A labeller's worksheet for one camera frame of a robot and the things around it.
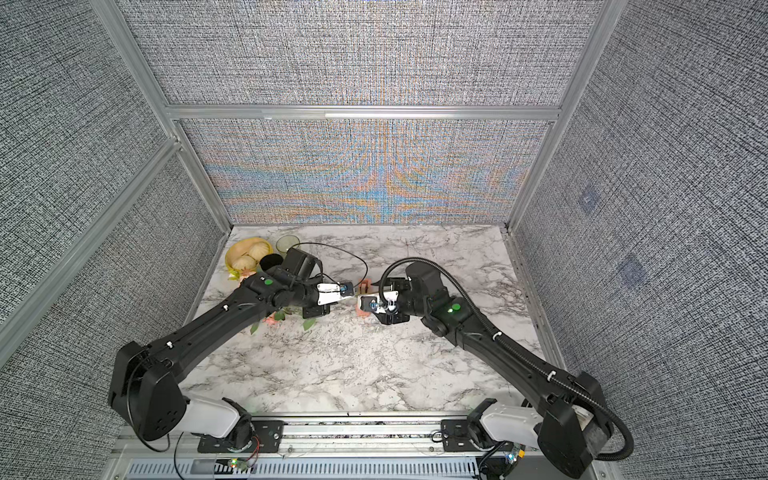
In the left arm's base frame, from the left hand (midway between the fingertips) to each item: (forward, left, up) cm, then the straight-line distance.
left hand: (337, 293), depth 82 cm
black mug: (+20, +25, -10) cm, 34 cm away
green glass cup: (+28, +21, -10) cm, 37 cm away
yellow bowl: (+26, +36, -13) cm, 46 cm away
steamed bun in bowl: (+21, +34, -11) cm, 42 cm away
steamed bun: (+26, +31, -11) cm, 41 cm away
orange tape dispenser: (+2, -6, -15) cm, 16 cm away
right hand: (-2, -11, +8) cm, 13 cm away
